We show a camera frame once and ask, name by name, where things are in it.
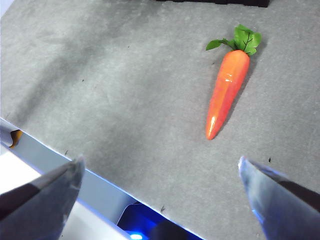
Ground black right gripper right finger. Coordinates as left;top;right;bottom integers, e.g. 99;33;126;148
238;156;320;240

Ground orange toy carrot with leaves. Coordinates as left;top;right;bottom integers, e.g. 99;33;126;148
204;24;263;141

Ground yellow curled sticker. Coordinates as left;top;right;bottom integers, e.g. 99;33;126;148
9;129;24;149

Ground blue-lit black device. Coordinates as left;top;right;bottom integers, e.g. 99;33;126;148
116;202;202;240

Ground black plate rack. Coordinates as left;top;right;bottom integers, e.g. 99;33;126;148
154;0;270;8

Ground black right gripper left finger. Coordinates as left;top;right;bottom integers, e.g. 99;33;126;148
0;156;86;240

